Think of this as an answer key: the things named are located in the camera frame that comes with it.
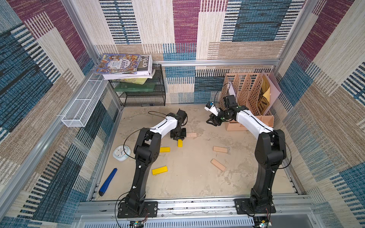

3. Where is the yellow block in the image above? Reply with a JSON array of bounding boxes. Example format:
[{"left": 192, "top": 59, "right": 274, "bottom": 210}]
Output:
[
  {"left": 160, "top": 147, "right": 171, "bottom": 153},
  {"left": 178, "top": 139, "right": 183, "bottom": 148},
  {"left": 152, "top": 166, "right": 168, "bottom": 176}
]

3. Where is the wooden block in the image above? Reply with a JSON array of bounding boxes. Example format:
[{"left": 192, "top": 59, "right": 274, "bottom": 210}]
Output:
[
  {"left": 186, "top": 133, "right": 197, "bottom": 138},
  {"left": 213, "top": 146, "right": 228, "bottom": 154},
  {"left": 211, "top": 159, "right": 226, "bottom": 172}
]

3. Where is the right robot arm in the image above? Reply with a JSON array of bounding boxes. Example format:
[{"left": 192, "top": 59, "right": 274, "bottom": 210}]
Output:
[{"left": 204, "top": 95, "right": 287, "bottom": 217}]

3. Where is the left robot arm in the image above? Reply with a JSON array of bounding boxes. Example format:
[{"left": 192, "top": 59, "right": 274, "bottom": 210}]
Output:
[{"left": 125, "top": 109, "right": 188, "bottom": 215}]

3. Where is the white book in organizer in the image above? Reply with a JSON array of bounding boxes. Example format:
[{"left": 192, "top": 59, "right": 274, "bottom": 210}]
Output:
[{"left": 227, "top": 82, "right": 236, "bottom": 97}]

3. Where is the pink desk file organizer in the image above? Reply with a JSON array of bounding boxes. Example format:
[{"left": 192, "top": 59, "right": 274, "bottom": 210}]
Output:
[{"left": 218, "top": 73, "right": 281, "bottom": 127}]

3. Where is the yellow black paper in organizer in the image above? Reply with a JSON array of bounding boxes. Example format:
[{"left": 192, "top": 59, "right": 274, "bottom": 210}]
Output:
[{"left": 257, "top": 74, "right": 271, "bottom": 116}]

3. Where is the white alarm clock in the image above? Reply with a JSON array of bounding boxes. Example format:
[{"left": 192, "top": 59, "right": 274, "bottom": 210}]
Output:
[{"left": 113, "top": 145, "right": 131, "bottom": 162}]

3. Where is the black folio book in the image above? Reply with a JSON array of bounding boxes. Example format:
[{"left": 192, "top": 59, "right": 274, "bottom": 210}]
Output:
[{"left": 101, "top": 55, "right": 154, "bottom": 80}]

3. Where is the green folder on shelf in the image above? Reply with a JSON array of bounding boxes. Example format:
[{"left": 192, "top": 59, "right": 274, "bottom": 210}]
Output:
[{"left": 114, "top": 82, "right": 154, "bottom": 92}]

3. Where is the blue marker pen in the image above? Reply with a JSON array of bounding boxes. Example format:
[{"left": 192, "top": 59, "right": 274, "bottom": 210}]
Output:
[{"left": 98, "top": 168, "right": 117, "bottom": 196}]

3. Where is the colourful picture book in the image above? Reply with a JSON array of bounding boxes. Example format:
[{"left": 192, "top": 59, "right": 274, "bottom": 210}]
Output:
[{"left": 94, "top": 54, "right": 142, "bottom": 74}]

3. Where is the black wire shelf rack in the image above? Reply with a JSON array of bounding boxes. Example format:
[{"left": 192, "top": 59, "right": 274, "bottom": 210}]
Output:
[{"left": 109, "top": 64, "right": 166, "bottom": 107}]

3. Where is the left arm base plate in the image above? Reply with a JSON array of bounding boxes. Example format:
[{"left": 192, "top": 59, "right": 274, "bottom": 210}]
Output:
[{"left": 117, "top": 201, "right": 158, "bottom": 219}]

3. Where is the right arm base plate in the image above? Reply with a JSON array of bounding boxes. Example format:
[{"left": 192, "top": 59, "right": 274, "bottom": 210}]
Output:
[{"left": 234, "top": 198, "right": 277, "bottom": 217}]

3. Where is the white wire mesh basket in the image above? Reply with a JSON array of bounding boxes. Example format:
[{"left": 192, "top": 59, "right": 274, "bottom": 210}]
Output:
[{"left": 61, "top": 80, "right": 107, "bottom": 127}]

